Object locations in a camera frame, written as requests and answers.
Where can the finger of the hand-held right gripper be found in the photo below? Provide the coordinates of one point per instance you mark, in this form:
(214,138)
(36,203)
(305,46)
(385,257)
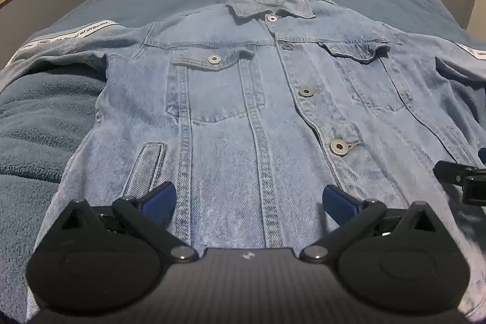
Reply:
(452,172)
(482,156)

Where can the blue fleece blanket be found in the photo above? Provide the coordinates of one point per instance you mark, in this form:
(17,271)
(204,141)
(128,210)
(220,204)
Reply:
(53,119)

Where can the light blue denim jacket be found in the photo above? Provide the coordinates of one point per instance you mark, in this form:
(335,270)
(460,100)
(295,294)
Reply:
(235,141)

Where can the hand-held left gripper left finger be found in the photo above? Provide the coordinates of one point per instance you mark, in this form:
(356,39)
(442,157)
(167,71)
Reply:
(160,199)

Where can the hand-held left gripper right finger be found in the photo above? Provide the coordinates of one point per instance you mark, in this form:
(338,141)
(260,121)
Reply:
(338,203)

